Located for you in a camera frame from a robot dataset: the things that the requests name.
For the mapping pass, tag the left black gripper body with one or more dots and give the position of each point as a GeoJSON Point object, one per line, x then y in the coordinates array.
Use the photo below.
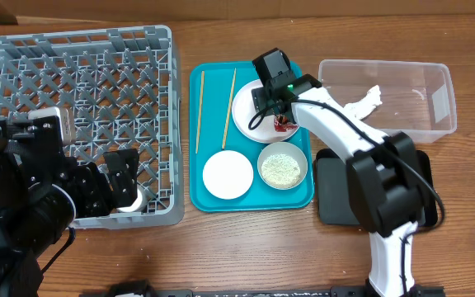
{"type": "Point", "coordinates": [87, 191]}

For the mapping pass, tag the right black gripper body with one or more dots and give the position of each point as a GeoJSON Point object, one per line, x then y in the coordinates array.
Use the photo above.
{"type": "Point", "coordinates": [260, 106]}

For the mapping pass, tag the red sauce packet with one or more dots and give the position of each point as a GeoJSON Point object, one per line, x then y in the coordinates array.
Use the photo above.
{"type": "Point", "coordinates": [283, 124]}

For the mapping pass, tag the wooden chopstick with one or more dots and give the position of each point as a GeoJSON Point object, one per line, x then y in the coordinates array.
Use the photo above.
{"type": "Point", "coordinates": [230, 102]}
{"type": "Point", "coordinates": [200, 106]}

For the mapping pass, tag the grey bowl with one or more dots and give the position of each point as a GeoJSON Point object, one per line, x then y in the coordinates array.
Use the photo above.
{"type": "Point", "coordinates": [284, 148]}

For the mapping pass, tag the pink shallow bowl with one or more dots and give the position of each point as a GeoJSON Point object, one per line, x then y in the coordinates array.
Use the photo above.
{"type": "Point", "coordinates": [228, 175]}

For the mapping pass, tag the white napkin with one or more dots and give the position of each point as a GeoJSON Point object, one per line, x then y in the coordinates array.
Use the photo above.
{"type": "Point", "coordinates": [365, 106]}

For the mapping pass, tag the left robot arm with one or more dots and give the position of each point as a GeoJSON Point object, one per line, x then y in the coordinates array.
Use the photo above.
{"type": "Point", "coordinates": [42, 191]}

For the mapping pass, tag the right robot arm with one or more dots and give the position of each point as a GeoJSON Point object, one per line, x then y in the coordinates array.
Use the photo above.
{"type": "Point", "coordinates": [387, 190]}

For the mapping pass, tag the grey dishwasher rack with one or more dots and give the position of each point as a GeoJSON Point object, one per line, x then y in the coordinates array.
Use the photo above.
{"type": "Point", "coordinates": [123, 87]}

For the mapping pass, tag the black waste tray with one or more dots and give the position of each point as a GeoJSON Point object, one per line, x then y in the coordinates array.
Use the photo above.
{"type": "Point", "coordinates": [332, 190]}

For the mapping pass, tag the large white plate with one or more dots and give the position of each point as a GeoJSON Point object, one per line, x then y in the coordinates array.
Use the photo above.
{"type": "Point", "coordinates": [243, 110]}

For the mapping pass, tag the teal serving tray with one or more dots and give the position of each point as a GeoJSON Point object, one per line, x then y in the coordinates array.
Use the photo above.
{"type": "Point", "coordinates": [218, 80]}

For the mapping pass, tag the pile of rice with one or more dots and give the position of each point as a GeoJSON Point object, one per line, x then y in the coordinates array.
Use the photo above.
{"type": "Point", "coordinates": [280, 171]}

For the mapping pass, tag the clear plastic bin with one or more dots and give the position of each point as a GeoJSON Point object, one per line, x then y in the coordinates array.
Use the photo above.
{"type": "Point", "coordinates": [417, 98]}

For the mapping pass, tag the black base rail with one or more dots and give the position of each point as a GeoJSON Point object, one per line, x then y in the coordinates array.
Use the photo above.
{"type": "Point", "coordinates": [143, 288]}

